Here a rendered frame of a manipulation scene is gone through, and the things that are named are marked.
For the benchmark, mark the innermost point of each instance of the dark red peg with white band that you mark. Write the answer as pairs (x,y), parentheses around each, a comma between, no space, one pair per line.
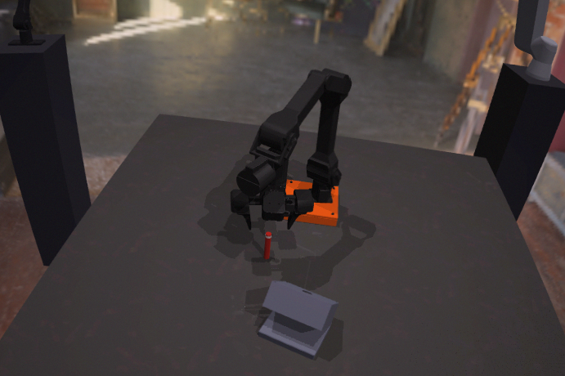
(267,245)

